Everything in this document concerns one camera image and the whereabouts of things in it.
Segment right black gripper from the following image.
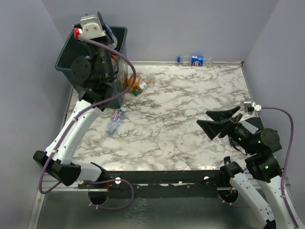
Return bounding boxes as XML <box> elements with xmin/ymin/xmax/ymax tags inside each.
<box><xmin>197</xmin><ymin>104</ymin><xmax>258</xmax><ymax>154</ymax></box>

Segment Pepsi bottle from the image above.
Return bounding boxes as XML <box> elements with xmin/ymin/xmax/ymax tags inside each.
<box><xmin>177</xmin><ymin>55</ymin><xmax>213</xmax><ymax>66</ymax></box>

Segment green cap tea bottle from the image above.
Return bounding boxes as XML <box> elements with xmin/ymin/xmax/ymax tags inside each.
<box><xmin>132</xmin><ymin>81</ymin><xmax>148</xmax><ymax>96</ymax></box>

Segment purple label water bottle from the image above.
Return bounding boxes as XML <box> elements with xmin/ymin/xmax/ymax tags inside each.
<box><xmin>105</xmin><ymin>107</ymin><xmax>126</xmax><ymax>136</ymax></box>

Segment blue label water bottle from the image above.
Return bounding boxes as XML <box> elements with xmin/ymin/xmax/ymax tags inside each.
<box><xmin>103</xmin><ymin>21</ymin><xmax>118</xmax><ymax>49</ymax></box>

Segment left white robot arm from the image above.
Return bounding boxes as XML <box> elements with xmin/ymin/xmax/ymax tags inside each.
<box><xmin>33</xmin><ymin>12</ymin><xmax>116</xmax><ymax>188</ymax></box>

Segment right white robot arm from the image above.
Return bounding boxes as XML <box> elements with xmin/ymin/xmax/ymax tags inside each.
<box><xmin>196</xmin><ymin>102</ymin><xmax>305</xmax><ymax>229</ymax></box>

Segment dark green plastic bin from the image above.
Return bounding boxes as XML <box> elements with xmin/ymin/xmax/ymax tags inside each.
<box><xmin>55</xmin><ymin>26</ymin><xmax>128</xmax><ymax>96</ymax></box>

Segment orange juice bottle left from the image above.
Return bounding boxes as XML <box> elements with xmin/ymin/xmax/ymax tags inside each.
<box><xmin>127</xmin><ymin>73</ymin><xmax>142</xmax><ymax>93</ymax></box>

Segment clear bottle behind tea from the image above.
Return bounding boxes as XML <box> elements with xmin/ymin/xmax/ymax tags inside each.
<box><xmin>143</xmin><ymin>74</ymin><xmax>156</xmax><ymax>85</ymax></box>

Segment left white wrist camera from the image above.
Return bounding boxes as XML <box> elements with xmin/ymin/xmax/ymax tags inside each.
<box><xmin>73</xmin><ymin>14</ymin><xmax>106</xmax><ymax>40</ymax></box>

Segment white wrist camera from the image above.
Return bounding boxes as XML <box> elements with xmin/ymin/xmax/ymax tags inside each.
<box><xmin>240</xmin><ymin>99</ymin><xmax>262</xmax><ymax>122</ymax></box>
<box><xmin>73</xmin><ymin>14</ymin><xmax>106</xmax><ymax>40</ymax></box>

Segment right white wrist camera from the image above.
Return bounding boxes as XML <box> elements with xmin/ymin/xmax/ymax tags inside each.
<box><xmin>240</xmin><ymin>99</ymin><xmax>262</xmax><ymax>122</ymax></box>

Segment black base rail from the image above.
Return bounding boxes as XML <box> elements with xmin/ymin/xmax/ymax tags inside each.
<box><xmin>77</xmin><ymin>169</ymin><xmax>239</xmax><ymax>198</ymax></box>

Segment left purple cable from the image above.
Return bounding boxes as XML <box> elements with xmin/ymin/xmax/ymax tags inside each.
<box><xmin>39</xmin><ymin>35</ymin><xmax>137</xmax><ymax>210</ymax></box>

